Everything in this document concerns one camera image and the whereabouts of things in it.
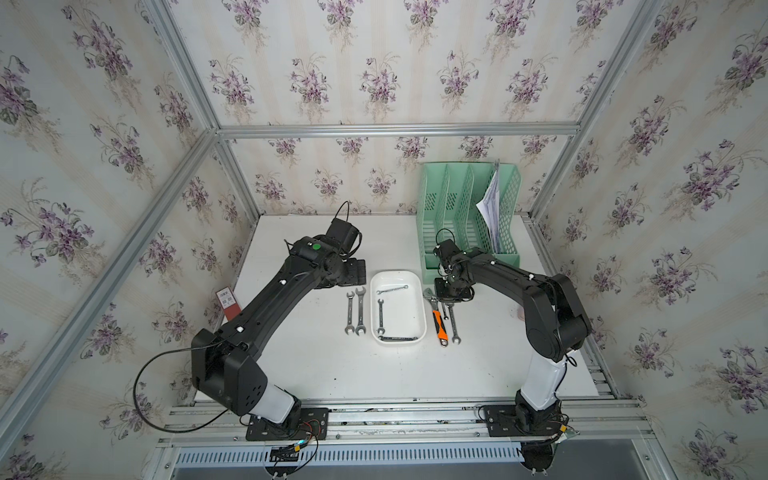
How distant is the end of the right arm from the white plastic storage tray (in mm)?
77

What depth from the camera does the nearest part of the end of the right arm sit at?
0.80m

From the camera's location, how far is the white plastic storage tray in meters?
0.90
